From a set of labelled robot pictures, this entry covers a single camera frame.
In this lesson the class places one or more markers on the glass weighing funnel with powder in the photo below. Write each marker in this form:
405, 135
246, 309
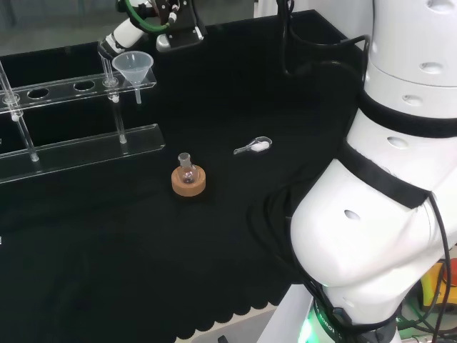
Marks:
260, 145

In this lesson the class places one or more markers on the black bench cloth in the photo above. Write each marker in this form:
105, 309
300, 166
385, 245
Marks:
107, 250

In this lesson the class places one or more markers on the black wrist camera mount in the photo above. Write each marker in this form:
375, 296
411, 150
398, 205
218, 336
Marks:
185, 32

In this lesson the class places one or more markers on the clear plastic funnel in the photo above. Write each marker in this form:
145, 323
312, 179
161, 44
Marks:
132, 68

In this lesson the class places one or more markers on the small round-bottom glass flask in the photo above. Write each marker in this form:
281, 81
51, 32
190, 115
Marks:
186, 174

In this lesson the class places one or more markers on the yellow stop button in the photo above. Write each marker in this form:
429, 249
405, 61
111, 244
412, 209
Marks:
432, 286

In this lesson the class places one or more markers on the clear funnel stand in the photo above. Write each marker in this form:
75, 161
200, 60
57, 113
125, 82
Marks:
89, 146

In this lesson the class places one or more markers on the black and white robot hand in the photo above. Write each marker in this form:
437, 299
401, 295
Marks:
125, 34

